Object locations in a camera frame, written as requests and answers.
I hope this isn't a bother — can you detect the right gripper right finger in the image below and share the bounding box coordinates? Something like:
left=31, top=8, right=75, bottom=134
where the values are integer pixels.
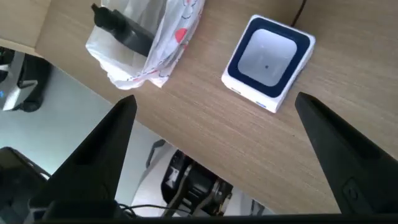
left=294, top=91, right=398, bottom=215

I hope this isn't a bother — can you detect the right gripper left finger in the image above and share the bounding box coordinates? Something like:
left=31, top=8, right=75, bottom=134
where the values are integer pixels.
left=29, top=95, right=138, bottom=219

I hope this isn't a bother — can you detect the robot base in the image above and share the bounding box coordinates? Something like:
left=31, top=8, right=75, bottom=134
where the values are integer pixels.
left=0, top=139, right=275, bottom=218

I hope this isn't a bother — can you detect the white barcode scanner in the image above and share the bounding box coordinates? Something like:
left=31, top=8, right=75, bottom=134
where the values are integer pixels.
left=221, top=14, right=317, bottom=114

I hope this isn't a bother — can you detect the white printed plastic bag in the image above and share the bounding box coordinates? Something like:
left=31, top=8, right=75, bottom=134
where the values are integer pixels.
left=85, top=0, right=206, bottom=91

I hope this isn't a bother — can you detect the black wedge-shaped holder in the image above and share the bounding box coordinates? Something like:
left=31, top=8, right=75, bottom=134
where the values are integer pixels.
left=90, top=2, right=157, bottom=58

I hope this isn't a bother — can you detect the black cable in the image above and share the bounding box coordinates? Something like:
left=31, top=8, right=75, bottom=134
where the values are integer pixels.
left=290, top=0, right=308, bottom=28
left=116, top=202, right=194, bottom=217

